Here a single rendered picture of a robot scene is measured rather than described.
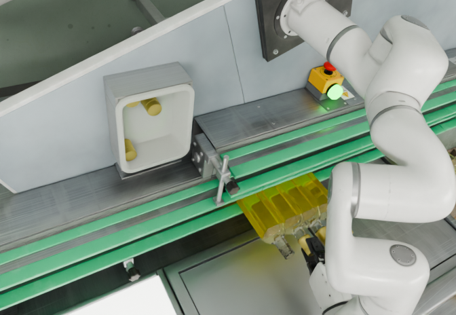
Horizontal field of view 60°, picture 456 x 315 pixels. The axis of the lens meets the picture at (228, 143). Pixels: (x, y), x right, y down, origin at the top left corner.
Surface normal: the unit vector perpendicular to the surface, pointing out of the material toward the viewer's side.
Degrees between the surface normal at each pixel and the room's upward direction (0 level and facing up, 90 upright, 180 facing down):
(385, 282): 54
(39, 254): 90
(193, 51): 0
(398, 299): 39
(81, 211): 90
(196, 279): 90
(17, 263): 90
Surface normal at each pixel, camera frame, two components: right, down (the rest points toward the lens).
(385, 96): -0.49, -0.75
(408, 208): -0.18, 0.35
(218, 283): 0.13, -0.70
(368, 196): -0.17, 0.10
